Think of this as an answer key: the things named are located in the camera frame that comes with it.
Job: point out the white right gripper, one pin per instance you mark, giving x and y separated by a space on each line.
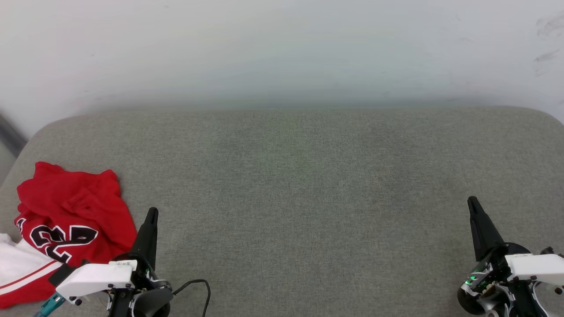
537 266

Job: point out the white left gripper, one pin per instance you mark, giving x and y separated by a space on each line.
97 277

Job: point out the red and white jersey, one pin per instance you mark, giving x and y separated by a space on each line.
70 198

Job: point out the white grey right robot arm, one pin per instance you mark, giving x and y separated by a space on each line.
520 304

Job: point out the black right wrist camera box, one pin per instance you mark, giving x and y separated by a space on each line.
548 250

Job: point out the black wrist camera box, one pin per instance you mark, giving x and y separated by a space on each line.
548 250
61 274

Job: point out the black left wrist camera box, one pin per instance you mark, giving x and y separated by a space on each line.
61 274

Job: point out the teal left camera connector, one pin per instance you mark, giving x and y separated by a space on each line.
50 304

